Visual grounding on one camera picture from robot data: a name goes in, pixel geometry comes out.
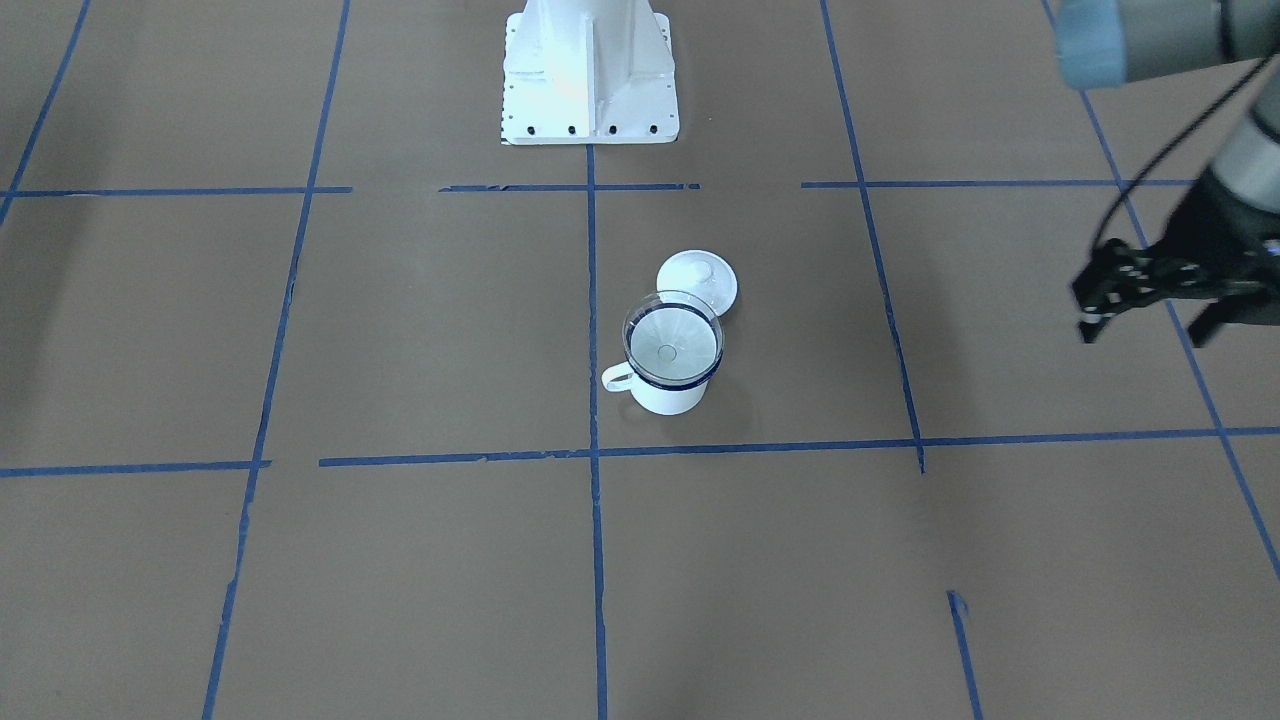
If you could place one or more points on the clear plastic funnel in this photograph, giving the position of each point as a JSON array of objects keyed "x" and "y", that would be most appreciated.
[{"x": 673, "y": 340}]

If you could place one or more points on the white mug lid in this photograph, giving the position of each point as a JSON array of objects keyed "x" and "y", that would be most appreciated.
[{"x": 703, "y": 274}]

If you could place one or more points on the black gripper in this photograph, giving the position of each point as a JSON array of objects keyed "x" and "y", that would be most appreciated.
[{"x": 1219, "y": 222}]

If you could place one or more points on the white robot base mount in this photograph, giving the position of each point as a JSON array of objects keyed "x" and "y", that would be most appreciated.
[{"x": 580, "y": 72}]

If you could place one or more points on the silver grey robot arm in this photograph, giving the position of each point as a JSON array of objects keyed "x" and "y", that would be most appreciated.
[{"x": 1110, "y": 44}]

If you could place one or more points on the white enamel mug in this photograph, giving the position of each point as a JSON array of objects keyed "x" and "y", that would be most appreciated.
[{"x": 620, "y": 378}]

